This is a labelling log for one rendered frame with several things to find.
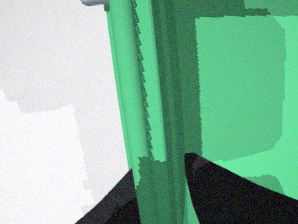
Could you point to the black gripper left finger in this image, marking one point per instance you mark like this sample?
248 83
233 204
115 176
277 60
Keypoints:
119 206

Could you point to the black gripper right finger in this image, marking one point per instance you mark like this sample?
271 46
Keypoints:
221 197

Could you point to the green plastic tray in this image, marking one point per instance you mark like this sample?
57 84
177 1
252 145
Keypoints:
218 78
107 10

